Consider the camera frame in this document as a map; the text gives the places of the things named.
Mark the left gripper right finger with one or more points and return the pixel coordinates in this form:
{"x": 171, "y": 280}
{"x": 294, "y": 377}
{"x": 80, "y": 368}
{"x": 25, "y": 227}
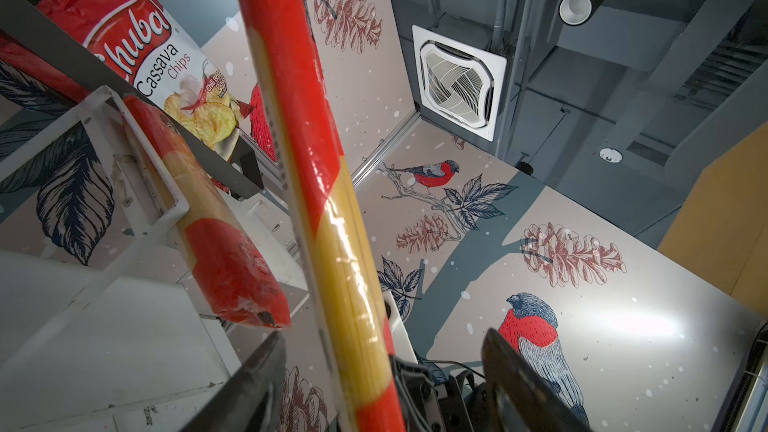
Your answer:
{"x": 517, "y": 398}

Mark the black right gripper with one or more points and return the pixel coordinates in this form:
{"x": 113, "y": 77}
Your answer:
{"x": 432, "y": 399}

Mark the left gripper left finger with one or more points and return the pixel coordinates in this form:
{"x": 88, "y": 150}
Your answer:
{"x": 252, "y": 399}

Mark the red spaghetti bag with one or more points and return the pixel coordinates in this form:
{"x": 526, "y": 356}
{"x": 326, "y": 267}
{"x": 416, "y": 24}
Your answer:
{"x": 232, "y": 274}
{"x": 339, "y": 266}

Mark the white two-tier shelf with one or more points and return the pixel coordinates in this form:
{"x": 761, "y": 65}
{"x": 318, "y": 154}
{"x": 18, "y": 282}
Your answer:
{"x": 88, "y": 350}

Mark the ceiling air conditioner vent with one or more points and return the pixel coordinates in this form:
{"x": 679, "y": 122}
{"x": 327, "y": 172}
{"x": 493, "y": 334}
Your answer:
{"x": 460, "y": 83}

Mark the red cassava chips bag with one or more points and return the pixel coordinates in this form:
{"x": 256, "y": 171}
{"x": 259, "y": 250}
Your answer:
{"x": 145, "y": 46}

